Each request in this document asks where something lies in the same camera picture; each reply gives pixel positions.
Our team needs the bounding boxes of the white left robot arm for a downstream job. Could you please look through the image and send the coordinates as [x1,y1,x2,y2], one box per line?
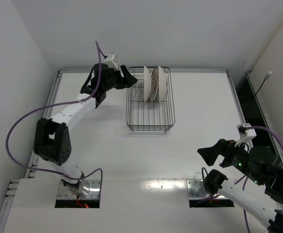
[33,62,137,198]

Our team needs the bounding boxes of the black cable with white plug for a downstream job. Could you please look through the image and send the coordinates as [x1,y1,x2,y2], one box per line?
[243,70,273,115]

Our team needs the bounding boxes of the black wire dish rack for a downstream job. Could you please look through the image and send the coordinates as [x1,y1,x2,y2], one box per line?
[126,67,175,132]

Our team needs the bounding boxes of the sunburst pattern plate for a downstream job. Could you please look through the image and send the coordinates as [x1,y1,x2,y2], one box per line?
[149,67,159,102]

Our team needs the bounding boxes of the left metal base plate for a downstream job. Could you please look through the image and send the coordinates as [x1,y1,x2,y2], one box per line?
[56,180,100,200]

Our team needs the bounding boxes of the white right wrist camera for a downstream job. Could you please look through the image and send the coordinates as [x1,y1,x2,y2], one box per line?
[235,123,256,147]

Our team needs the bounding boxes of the aluminium table frame rail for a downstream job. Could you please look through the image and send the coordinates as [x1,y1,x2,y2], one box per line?
[58,67,229,75]

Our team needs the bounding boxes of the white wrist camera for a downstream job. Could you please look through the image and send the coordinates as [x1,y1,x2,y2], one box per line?
[104,52,118,70]
[235,123,256,147]

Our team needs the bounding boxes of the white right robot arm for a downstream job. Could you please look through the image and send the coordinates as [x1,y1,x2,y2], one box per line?
[197,139,283,233]

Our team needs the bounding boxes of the brown floral pattern plate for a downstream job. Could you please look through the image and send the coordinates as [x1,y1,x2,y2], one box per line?
[158,66,167,102]

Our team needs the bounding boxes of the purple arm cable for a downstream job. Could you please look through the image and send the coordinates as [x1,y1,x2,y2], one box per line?
[199,125,283,233]
[5,40,103,192]

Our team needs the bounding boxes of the brown lattice pattern plate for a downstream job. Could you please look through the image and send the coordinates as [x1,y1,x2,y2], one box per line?
[144,66,151,102]

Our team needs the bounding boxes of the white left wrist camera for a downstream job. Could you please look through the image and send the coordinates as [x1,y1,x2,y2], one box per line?
[104,52,118,70]

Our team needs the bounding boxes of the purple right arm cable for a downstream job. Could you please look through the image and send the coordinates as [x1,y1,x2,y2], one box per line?
[199,125,283,233]

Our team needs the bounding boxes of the metal base plate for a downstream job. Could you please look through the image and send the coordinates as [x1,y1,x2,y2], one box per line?
[186,179,233,200]
[56,180,100,200]

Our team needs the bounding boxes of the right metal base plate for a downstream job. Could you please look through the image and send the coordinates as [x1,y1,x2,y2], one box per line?
[186,179,233,200]

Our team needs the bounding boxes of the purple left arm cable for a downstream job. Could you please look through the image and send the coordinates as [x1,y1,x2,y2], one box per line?
[5,40,103,192]

